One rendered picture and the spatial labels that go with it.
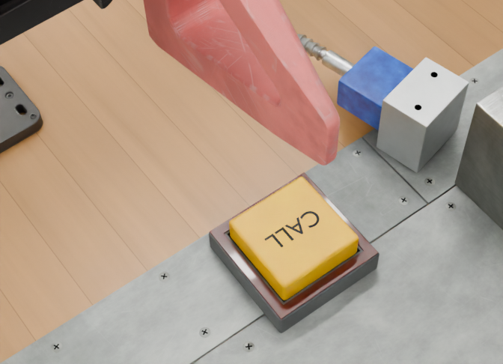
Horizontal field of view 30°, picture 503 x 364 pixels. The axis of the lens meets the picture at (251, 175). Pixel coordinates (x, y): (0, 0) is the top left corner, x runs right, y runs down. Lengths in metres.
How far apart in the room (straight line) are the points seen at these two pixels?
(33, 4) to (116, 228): 0.42
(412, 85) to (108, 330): 0.26
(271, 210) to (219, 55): 0.39
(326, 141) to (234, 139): 0.50
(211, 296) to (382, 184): 0.14
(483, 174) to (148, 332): 0.24
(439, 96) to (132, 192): 0.22
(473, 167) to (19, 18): 0.44
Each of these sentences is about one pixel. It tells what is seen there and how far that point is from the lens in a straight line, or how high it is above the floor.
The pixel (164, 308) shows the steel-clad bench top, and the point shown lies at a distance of 0.61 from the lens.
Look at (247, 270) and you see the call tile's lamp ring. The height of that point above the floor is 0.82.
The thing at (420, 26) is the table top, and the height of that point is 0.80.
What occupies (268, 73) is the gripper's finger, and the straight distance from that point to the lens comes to 0.19.
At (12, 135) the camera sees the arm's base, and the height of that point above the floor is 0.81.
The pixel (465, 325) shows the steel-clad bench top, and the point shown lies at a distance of 0.61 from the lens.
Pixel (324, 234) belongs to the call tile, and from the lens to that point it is 0.59.
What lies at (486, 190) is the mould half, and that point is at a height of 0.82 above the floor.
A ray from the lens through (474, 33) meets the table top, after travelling 0.76.
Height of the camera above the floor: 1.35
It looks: 56 degrees down
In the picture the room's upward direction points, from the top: 3 degrees counter-clockwise
